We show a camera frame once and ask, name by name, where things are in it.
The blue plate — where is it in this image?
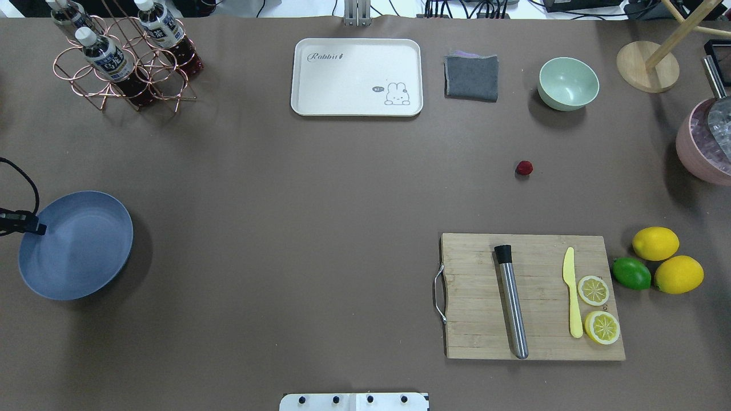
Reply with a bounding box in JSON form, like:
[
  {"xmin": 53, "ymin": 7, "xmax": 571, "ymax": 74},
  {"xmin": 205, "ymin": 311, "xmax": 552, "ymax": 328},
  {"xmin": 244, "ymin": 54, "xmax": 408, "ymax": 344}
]
[{"xmin": 18, "ymin": 191, "xmax": 135, "ymax": 301}]

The red strawberry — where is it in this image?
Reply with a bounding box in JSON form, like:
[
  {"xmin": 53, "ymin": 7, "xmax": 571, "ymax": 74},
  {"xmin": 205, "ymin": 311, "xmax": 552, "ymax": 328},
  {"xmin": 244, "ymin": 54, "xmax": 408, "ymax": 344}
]
[{"xmin": 515, "ymin": 160, "xmax": 533, "ymax": 176}]

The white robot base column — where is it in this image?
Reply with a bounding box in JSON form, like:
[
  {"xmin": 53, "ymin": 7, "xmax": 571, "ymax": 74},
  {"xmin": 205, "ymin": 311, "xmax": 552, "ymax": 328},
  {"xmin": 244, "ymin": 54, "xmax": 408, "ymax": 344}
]
[{"xmin": 279, "ymin": 392, "xmax": 430, "ymax": 410}]

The dark tea bottle middle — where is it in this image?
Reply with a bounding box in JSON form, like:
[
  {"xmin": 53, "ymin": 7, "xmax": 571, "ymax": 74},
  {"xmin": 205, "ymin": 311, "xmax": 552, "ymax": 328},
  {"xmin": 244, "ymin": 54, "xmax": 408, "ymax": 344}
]
[{"xmin": 75, "ymin": 27, "xmax": 156, "ymax": 107}]

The dark tea bottle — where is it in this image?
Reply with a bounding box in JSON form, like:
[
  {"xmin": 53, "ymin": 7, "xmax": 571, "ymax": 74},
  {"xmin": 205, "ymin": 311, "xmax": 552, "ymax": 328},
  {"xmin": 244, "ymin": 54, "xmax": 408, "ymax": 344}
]
[
  {"xmin": 75, "ymin": 27, "xmax": 156, "ymax": 107},
  {"xmin": 45, "ymin": 0, "xmax": 103, "ymax": 44},
  {"xmin": 135, "ymin": 1, "xmax": 204, "ymax": 78}
]

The dark tea bottle back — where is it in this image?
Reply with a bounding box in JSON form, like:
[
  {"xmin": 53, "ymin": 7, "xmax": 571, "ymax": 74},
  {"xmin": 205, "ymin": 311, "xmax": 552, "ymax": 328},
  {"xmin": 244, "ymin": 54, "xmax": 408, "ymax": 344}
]
[{"xmin": 45, "ymin": 0, "xmax": 103, "ymax": 44}]

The dark tea bottle front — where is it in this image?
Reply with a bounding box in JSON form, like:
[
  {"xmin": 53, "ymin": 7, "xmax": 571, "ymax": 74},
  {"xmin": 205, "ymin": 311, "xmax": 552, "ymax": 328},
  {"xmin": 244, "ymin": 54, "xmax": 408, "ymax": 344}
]
[{"xmin": 135, "ymin": 1, "xmax": 204, "ymax": 78}]

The cream rabbit tray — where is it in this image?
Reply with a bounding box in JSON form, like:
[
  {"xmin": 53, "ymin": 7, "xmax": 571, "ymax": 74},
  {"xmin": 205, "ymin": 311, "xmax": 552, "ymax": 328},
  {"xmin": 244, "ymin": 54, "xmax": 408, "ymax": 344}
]
[{"xmin": 290, "ymin": 38, "xmax": 424, "ymax": 117}]

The wooden cutting board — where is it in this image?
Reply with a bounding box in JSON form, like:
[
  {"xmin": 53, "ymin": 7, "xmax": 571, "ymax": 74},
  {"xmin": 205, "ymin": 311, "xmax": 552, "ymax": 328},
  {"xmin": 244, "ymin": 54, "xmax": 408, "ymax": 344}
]
[{"xmin": 440, "ymin": 232, "xmax": 625, "ymax": 361}]

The grey folded cloth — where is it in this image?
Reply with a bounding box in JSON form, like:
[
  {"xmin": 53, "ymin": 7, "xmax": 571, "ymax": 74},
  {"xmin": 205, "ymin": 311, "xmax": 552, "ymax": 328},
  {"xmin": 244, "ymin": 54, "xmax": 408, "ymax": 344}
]
[{"xmin": 444, "ymin": 50, "xmax": 500, "ymax": 102}]

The steel muddler black tip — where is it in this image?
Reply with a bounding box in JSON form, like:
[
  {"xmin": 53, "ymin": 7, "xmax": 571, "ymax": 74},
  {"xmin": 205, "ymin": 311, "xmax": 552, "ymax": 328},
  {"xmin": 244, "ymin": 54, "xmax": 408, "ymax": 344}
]
[{"xmin": 494, "ymin": 244, "xmax": 528, "ymax": 360}]

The mint green bowl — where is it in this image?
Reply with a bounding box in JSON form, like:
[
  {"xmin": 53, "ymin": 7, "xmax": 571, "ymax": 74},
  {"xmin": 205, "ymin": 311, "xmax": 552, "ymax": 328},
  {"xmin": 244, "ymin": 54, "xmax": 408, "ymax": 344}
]
[{"xmin": 537, "ymin": 57, "xmax": 600, "ymax": 111}]

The yellow plastic knife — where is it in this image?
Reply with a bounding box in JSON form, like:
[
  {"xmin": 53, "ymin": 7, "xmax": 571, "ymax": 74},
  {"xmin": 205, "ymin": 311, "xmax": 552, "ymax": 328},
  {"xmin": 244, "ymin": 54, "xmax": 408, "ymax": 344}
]
[{"xmin": 562, "ymin": 247, "xmax": 583, "ymax": 339}]

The lemon slice far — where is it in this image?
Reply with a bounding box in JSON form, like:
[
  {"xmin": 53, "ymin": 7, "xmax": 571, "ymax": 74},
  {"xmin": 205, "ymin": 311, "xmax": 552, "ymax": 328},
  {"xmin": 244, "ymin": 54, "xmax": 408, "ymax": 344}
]
[{"xmin": 577, "ymin": 276, "xmax": 610, "ymax": 307}]

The lemon slice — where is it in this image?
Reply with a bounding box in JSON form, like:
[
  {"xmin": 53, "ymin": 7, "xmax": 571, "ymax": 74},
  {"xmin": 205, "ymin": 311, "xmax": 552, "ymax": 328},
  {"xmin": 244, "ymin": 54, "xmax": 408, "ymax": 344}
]
[
  {"xmin": 583, "ymin": 311, "xmax": 621, "ymax": 344},
  {"xmin": 577, "ymin": 276, "xmax": 610, "ymax": 307}
]

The lemon slice near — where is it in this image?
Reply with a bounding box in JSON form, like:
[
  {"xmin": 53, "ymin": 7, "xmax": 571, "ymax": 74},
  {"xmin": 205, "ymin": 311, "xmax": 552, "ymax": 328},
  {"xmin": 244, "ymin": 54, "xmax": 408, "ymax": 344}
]
[{"xmin": 583, "ymin": 311, "xmax": 621, "ymax": 344}]

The green lime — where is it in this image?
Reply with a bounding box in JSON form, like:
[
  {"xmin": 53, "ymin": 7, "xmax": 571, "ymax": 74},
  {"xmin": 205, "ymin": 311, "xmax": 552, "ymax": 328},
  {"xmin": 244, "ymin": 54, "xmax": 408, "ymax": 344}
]
[{"xmin": 611, "ymin": 257, "xmax": 651, "ymax": 291}]

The yellow lemon left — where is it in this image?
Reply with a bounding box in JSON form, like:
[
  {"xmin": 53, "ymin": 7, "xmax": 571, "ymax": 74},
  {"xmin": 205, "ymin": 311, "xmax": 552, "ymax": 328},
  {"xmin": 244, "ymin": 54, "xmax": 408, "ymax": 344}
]
[{"xmin": 632, "ymin": 226, "xmax": 680, "ymax": 261}]

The yellow lemon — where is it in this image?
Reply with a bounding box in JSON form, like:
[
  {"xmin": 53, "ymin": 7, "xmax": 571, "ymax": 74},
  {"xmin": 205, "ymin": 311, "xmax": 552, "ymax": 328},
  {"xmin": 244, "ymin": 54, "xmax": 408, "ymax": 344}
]
[
  {"xmin": 654, "ymin": 255, "xmax": 705, "ymax": 295},
  {"xmin": 632, "ymin": 226, "xmax": 680, "ymax": 261}
]

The wooden cup tree stand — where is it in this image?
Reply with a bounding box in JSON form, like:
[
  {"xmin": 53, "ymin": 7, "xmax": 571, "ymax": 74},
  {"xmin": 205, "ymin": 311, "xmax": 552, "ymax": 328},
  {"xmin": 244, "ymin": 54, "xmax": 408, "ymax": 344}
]
[{"xmin": 616, "ymin": 1, "xmax": 730, "ymax": 93}]

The yellow lemon right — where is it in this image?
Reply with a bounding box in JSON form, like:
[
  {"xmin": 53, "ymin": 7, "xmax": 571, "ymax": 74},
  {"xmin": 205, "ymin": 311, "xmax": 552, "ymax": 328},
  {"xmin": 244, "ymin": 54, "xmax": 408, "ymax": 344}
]
[{"xmin": 654, "ymin": 255, "xmax": 705, "ymax": 295}]

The pink bowl with ice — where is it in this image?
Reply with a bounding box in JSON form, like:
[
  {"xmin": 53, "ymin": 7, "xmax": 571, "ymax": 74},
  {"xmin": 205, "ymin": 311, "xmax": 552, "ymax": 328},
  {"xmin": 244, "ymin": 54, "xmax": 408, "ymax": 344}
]
[{"xmin": 676, "ymin": 99, "xmax": 730, "ymax": 186}]

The metal ice scoop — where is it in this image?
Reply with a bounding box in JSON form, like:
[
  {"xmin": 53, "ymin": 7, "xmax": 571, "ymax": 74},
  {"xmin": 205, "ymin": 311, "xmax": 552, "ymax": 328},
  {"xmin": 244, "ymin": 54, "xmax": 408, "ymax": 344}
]
[{"xmin": 703, "ymin": 55, "xmax": 730, "ymax": 159}]

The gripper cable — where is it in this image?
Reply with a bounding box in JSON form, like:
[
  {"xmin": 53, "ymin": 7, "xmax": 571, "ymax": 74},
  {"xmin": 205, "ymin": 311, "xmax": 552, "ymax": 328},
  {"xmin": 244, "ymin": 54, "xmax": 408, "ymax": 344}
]
[{"xmin": 0, "ymin": 157, "xmax": 41, "ymax": 216}]

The copper wire bottle rack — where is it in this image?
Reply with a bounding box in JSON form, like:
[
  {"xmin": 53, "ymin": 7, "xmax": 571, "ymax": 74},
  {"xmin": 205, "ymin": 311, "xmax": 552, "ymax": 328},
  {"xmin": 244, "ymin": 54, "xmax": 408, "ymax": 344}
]
[{"xmin": 47, "ymin": 1, "xmax": 204, "ymax": 112}]

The aluminium frame post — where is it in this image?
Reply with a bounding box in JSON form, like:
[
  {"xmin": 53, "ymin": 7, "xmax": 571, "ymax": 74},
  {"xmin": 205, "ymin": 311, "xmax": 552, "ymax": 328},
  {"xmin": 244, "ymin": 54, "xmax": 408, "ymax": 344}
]
[{"xmin": 343, "ymin": 0, "xmax": 372, "ymax": 27}]

